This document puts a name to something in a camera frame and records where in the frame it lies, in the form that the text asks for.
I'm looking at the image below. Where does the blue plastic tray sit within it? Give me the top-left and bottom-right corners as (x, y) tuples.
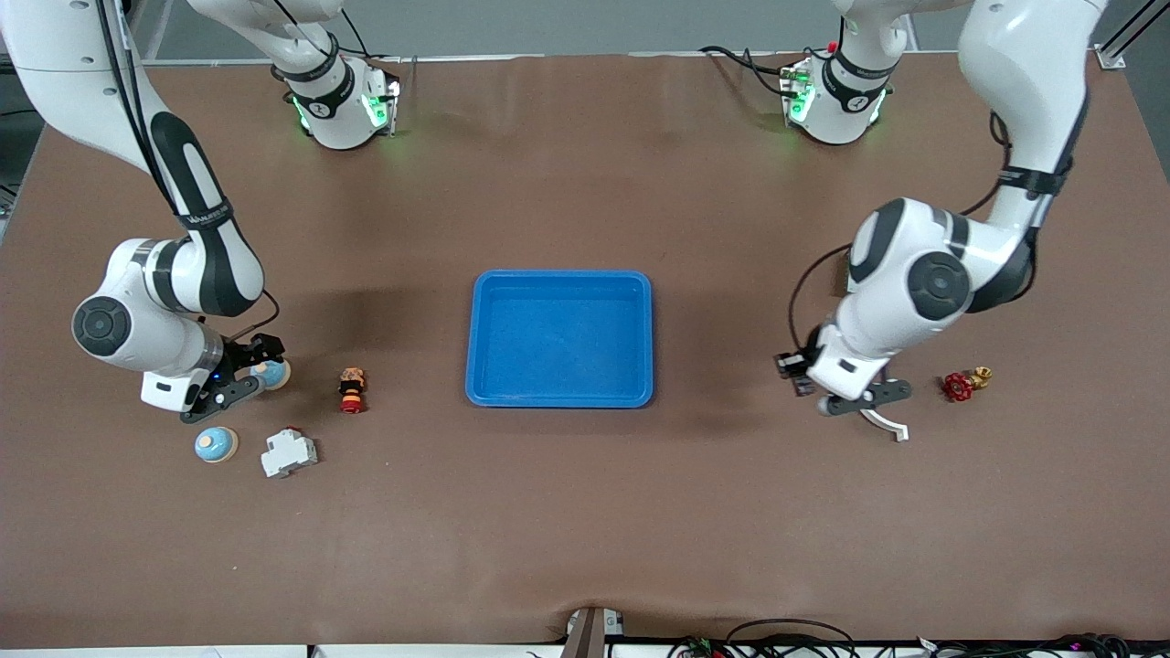
(464, 269), (655, 409)

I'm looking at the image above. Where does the white circuit breaker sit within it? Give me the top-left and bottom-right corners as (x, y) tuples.
(261, 426), (320, 480)

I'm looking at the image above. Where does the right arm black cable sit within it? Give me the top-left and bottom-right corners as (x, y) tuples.
(91, 0), (282, 344)

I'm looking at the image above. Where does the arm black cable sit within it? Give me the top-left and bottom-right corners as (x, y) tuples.
(91, 0), (282, 344)
(788, 110), (1014, 359)

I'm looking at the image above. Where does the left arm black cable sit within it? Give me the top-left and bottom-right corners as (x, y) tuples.
(788, 110), (1014, 359)

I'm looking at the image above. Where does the white curved plastic bracket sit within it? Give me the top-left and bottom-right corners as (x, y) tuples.
(859, 407), (911, 443)

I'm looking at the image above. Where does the brass valve with red handle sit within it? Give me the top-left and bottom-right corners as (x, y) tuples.
(942, 366), (995, 404)

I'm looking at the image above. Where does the black cable loop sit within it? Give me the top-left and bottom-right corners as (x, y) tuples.
(725, 618), (858, 658)

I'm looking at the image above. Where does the black base cable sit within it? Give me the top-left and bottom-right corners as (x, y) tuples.
(698, 44), (789, 98)

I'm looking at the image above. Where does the metal mount post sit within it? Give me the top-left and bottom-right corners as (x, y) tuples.
(562, 606), (627, 658)

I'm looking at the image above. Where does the black cable bundle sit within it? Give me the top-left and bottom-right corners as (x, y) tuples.
(914, 632), (1170, 658)

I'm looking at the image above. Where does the aluminium frame profile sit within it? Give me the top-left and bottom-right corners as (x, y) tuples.
(1095, 0), (1170, 70)

